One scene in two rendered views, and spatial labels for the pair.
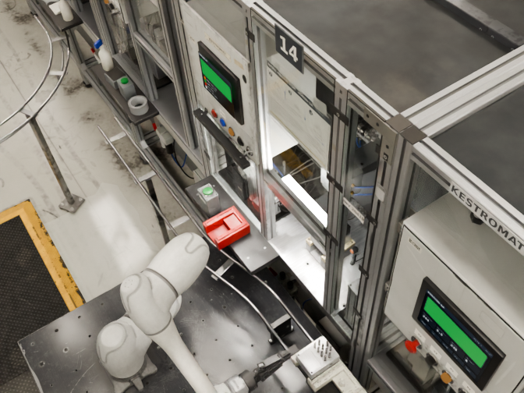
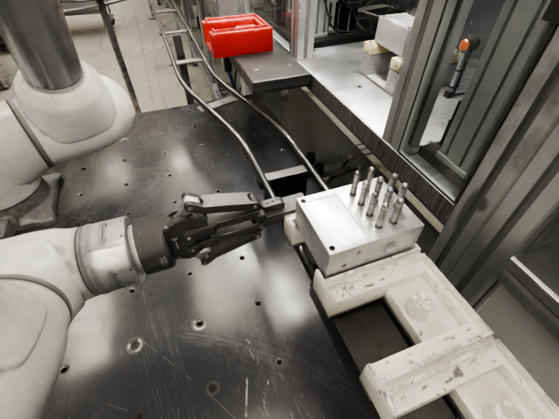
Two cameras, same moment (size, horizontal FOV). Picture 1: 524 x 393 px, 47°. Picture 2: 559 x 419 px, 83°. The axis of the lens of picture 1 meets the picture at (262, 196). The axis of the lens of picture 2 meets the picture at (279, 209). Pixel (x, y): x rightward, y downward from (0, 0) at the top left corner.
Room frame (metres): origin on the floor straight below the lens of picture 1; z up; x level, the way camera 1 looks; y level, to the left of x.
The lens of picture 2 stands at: (0.61, -0.10, 1.21)
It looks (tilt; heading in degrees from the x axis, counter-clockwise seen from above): 46 degrees down; 10
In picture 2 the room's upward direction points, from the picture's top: straight up
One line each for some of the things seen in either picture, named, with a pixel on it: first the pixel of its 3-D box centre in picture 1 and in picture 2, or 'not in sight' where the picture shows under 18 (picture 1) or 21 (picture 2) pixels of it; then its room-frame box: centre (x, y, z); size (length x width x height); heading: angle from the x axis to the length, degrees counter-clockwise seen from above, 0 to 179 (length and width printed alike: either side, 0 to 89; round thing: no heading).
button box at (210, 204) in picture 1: (210, 199); (227, 7); (1.61, 0.22, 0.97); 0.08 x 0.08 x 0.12; 30
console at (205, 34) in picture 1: (247, 72); not in sight; (1.67, 0.01, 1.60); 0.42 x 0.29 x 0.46; 30
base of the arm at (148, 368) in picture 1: (129, 366); (8, 204); (1.00, 0.59, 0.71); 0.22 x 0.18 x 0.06; 30
